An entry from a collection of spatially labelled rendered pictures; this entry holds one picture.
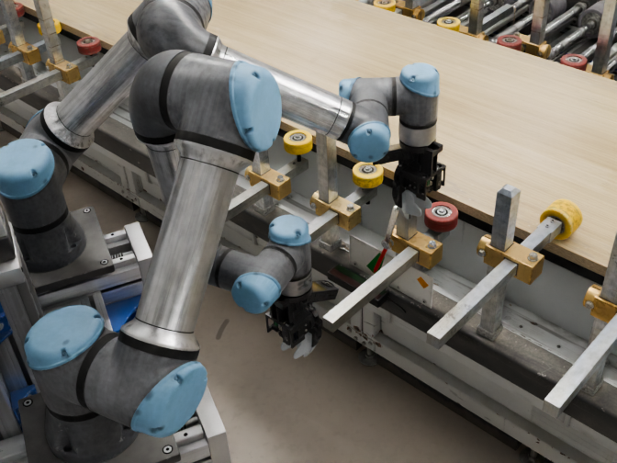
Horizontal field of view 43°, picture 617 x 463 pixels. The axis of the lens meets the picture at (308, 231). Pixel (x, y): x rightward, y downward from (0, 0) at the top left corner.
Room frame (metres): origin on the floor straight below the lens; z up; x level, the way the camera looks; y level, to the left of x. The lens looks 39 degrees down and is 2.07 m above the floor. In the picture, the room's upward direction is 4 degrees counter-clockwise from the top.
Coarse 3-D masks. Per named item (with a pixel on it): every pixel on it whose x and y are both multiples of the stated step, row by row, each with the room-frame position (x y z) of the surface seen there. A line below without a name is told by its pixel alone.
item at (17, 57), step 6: (42, 42) 2.70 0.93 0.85; (60, 42) 2.74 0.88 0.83; (42, 48) 2.69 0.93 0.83; (12, 54) 2.62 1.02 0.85; (18, 54) 2.62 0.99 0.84; (0, 60) 2.58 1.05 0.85; (6, 60) 2.58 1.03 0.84; (12, 60) 2.60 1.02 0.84; (18, 60) 2.61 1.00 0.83; (0, 66) 2.56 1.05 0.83; (6, 66) 2.58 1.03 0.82
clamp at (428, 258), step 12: (396, 228) 1.47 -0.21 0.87; (396, 240) 1.44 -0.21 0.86; (408, 240) 1.42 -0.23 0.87; (420, 240) 1.42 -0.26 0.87; (432, 240) 1.42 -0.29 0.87; (396, 252) 1.44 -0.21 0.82; (420, 252) 1.39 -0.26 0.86; (432, 252) 1.38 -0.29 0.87; (420, 264) 1.39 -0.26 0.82; (432, 264) 1.38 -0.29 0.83
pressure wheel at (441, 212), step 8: (432, 208) 1.50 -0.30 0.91; (440, 208) 1.50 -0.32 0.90; (448, 208) 1.50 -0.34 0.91; (424, 216) 1.48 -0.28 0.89; (432, 216) 1.46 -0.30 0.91; (440, 216) 1.47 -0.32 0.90; (448, 216) 1.46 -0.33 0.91; (456, 216) 1.46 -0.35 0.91; (432, 224) 1.45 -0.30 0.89; (440, 224) 1.44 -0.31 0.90; (448, 224) 1.44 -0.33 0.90; (456, 224) 1.46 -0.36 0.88
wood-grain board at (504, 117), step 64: (64, 0) 2.95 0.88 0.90; (128, 0) 2.91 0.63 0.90; (256, 0) 2.84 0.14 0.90; (320, 0) 2.80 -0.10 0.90; (320, 64) 2.29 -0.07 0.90; (384, 64) 2.26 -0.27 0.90; (448, 64) 2.23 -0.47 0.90; (512, 64) 2.21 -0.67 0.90; (448, 128) 1.86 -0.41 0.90; (512, 128) 1.84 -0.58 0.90; (576, 128) 1.82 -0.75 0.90; (448, 192) 1.56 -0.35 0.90; (576, 192) 1.53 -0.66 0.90; (576, 256) 1.31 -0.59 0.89
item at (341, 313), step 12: (408, 252) 1.39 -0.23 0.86; (396, 264) 1.35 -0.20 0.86; (408, 264) 1.37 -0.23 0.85; (372, 276) 1.32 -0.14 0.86; (384, 276) 1.32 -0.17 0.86; (396, 276) 1.33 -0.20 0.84; (360, 288) 1.28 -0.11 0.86; (372, 288) 1.28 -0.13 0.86; (384, 288) 1.30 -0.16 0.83; (348, 300) 1.24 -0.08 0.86; (360, 300) 1.24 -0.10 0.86; (336, 312) 1.21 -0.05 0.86; (348, 312) 1.21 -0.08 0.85; (324, 324) 1.19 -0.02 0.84; (336, 324) 1.19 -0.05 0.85
